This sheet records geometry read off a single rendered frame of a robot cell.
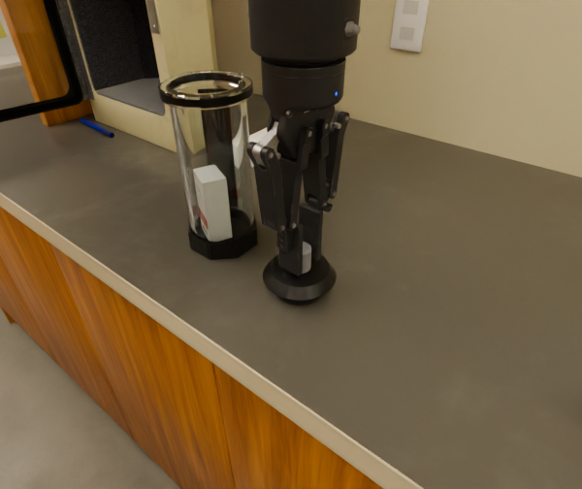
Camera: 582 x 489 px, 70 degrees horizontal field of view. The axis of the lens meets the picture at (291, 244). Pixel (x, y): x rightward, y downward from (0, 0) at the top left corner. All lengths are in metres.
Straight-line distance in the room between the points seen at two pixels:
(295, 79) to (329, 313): 0.27
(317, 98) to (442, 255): 0.33
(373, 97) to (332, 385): 0.78
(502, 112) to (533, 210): 0.26
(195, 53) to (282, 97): 0.52
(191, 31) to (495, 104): 0.61
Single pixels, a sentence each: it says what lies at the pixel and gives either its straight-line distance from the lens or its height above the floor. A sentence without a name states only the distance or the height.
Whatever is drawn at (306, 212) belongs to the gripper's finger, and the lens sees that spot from 0.48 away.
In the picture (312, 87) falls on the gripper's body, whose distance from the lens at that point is 0.37.
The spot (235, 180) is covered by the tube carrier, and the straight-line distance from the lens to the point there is 0.53.
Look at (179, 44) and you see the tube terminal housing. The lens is 0.86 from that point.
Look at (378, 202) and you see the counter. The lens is 0.72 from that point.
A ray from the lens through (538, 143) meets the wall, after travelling 0.98.
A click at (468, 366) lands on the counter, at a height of 0.94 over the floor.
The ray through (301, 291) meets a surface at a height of 0.97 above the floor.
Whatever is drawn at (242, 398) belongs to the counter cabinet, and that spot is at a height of 0.80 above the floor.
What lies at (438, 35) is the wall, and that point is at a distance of 0.99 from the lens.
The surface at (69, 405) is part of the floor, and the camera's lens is 1.72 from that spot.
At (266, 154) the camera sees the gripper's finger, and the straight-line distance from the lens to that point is 0.37.
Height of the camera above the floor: 1.31
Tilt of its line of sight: 37 degrees down
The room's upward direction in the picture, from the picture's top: straight up
